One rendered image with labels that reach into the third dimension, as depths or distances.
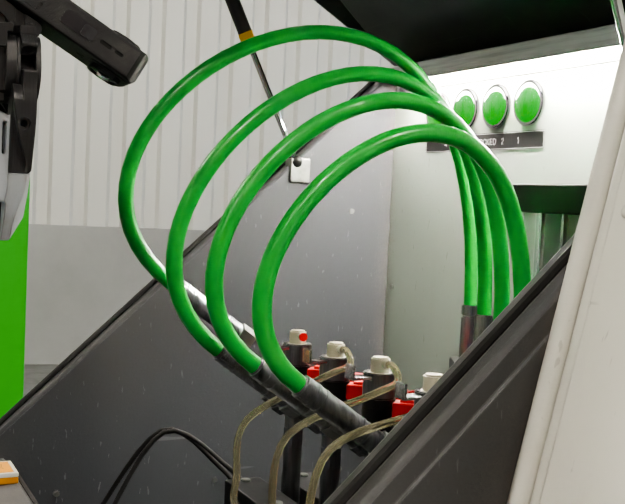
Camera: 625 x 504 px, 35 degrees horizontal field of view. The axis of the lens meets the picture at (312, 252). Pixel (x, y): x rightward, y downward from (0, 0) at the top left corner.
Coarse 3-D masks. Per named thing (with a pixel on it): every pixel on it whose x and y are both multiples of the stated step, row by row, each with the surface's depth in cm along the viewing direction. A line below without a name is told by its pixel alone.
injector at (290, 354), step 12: (300, 348) 95; (300, 360) 95; (300, 372) 95; (276, 408) 95; (288, 420) 96; (300, 420) 96; (300, 432) 96; (288, 444) 96; (300, 444) 96; (288, 456) 96; (300, 456) 97; (288, 468) 96; (300, 468) 97; (288, 480) 96; (288, 492) 96
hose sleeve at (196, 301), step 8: (184, 280) 91; (192, 288) 91; (192, 296) 90; (200, 296) 91; (192, 304) 91; (200, 304) 91; (200, 312) 91; (208, 320) 92; (232, 320) 93; (240, 328) 93
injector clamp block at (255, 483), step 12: (228, 480) 99; (240, 480) 99; (252, 480) 100; (300, 480) 100; (228, 492) 98; (240, 492) 96; (252, 492) 96; (264, 492) 96; (276, 492) 96; (300, 492) 98
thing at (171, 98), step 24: (240, 48) 91; (264, 48) 93; (384, 48) 98; (192, 72) 90; (408, 72) 100; (168, 96) 89; (144, 120) 88; (144, 144) 88; (456, 168) 103; (120, 192) 87; (120, 216) 88; (144, 264) 89
